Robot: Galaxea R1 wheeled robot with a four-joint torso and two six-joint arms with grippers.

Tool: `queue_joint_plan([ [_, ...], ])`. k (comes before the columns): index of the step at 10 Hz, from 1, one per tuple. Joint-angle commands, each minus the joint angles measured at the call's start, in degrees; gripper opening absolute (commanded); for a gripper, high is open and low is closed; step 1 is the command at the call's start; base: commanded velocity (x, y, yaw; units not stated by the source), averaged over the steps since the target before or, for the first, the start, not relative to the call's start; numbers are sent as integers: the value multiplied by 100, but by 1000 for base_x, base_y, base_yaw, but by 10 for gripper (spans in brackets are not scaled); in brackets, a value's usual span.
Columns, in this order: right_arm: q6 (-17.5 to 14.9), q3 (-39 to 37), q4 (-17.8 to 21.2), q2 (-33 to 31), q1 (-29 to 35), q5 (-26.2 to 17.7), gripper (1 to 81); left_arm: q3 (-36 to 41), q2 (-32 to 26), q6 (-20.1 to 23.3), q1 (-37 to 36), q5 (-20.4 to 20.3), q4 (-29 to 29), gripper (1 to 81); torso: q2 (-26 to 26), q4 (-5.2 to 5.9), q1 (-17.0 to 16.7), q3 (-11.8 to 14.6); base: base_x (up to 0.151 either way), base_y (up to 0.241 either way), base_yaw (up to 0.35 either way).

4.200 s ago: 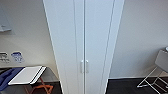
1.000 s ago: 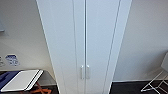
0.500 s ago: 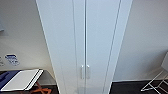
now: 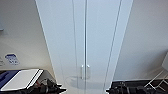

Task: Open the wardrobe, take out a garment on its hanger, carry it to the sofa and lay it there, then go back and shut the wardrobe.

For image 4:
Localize white blue wall sign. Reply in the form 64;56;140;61
3;53;20;66

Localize blue cloth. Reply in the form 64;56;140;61
0;70;19;90

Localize white folding chair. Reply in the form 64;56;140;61
145;49;168;93

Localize white wardrobe door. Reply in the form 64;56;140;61
85;0;118;94
49;0;87;94

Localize white table orange legs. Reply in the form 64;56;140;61
0;68;45;92

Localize white door handle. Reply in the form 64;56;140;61
81;64;86;80
85;64;91;80

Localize white wardrobe body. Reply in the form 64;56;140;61
34;0;134;94

